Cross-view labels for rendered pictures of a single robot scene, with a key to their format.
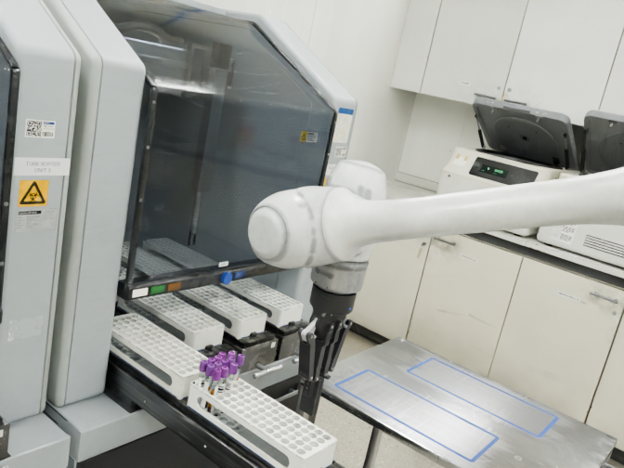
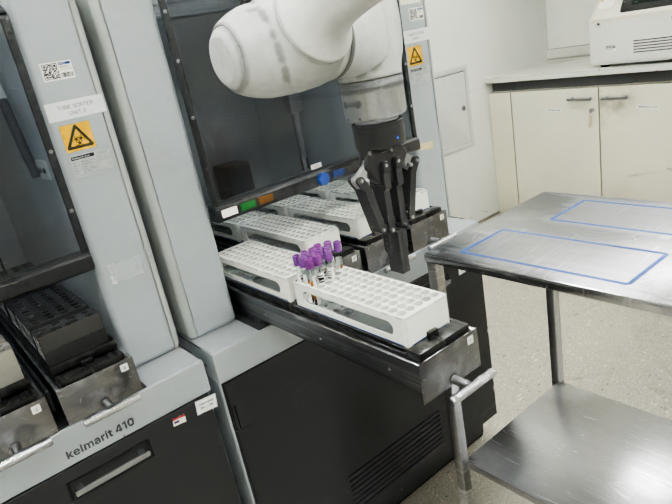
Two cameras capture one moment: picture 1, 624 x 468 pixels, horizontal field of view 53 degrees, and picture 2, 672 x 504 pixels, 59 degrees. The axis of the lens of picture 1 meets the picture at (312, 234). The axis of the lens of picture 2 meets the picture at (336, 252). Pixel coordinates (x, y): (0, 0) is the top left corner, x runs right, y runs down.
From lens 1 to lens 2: 35 cm
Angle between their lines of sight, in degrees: 18
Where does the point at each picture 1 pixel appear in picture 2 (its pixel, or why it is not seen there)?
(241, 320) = (356, 219)
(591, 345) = not seen: outside the picture
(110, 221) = (171, 147)
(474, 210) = not seen: outside the picture
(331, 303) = (372, 136)
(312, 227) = (270, 30)
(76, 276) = (157, 209)
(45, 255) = (117, 195)
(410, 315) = (600, 191)
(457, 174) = (606, 18)
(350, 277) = (380, 97)
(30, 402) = (160, 338)
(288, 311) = not seen: hidden behind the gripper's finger
